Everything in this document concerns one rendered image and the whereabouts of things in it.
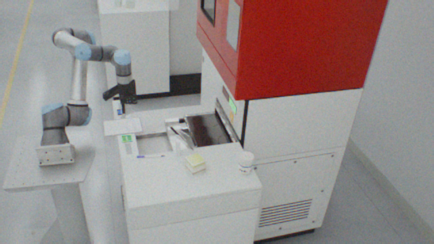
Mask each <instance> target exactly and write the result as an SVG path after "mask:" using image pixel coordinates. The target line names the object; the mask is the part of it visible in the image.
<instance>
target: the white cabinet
mask: <svg viewBox="0 0 434 244"><path fill-rule="evenodd" d="M116 140H117V136H116ZM117 151H118V158H119V170H120V177H121V198H122V203H123V211H124V212H125V216H126V220H127V230H128V236H129V242H130V244H253V243H254V235H255V231H256V223H257V219H258V211H259V207H255V208H251V209H243V210H239V211H232V212H228V213H224V214H220V215H216V216H209V217H205V218H197V219H193V220H186V221H182V222H174V223H171V224H164V225H159V226H153V227H148V228H141V229H137V230H135V229H133V230H131V228H130V219H129V214H128V209H127V205H126V199H125V190H124V185H123V177H122V171H121V162H120V157H119V147H118V142H117Z"/></svg>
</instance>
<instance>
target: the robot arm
mask: <svg viewBox="0 0 434 244"><path fill-rule="evenodd" d="M52 42H53V43H54V45H55V46H56V47H59V48H60V49H65V50H67V51H69V54H70V55H71V56H72V64H71V96H70V100H69V101H68V102H67V106H64V104H63V103H55V104H48V105H45V106H43V107H42V109H41V116H42V125H43V135H42V139H41V143H40V146H51V145H59V144H66V143H69V144H70V141H69V139H68V136H67V134H66V130H65V127H69V126H79V127H80V126H85V125H88V124H89V122H90V121H91V118H92V109H91V108H90V107H89V106H88V102H87V101H86V86H87V61H94V62H108V63H111V64H112V65H113V66H114V67H115V72H116V79H117V85H116V86H114V87H113V88H111V89H109V90H108V91H106V92H104V93H102V98H103V99H104V100H105V101H107V100H109V99H111V98H112V97H114V96H116V95H117V94H119V99H120V103H121V111H122V117H123V118H124V119H125V116H126V115H130V114H132V113H134V110H132V109H133V106H132V105H130V104H137V98H136V84H135V80H134V79H132V69H131V57H130V52H129V51H128V50H125V49H118V48H117V47H115V46H114V45H111V44H109V45H105V46H102V45H96V38H95V36H94V34H93V32H92V31H90V30H85V29H78V28H69V27H65V28H59V29H57V30H55V31H54V33H53V35H52Z"/></svg>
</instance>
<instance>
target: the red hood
mask: <svg viewBox="0 0 434 244"><path fill-rule="evenodd" d="M388 1H389V0H197V26H196V37H197V38H198V40H199V42H200V44H202V46H203V48H204V50H205V51H206V53H207V55H208V56H209V58H210V60H211V61H212V63H213V65H214V66H215V68H216V70H217V72H218V74H219V75H220V77H221V78H222V79H223V81H224V82H225V84H226V86H227V87H228V89H229V91H230V93H231V95H232V96H233V98H234V99H235V101H238V100H250V99H257V98H270V97H276V96H289V95H296V94H308V93H315V92H328V91H334V90H341V89H353V88H360V87H364V83H365V81H366V80H365V79H366V75H367V71H368V68H369V65H370V61H371V59H372V54H373V52H374V48H375V45H376V42H377V39H378V35H379V32H380V28H381V26H382V19H383V17H384V13H385V10H386V8H387V4H388Z"/></svg>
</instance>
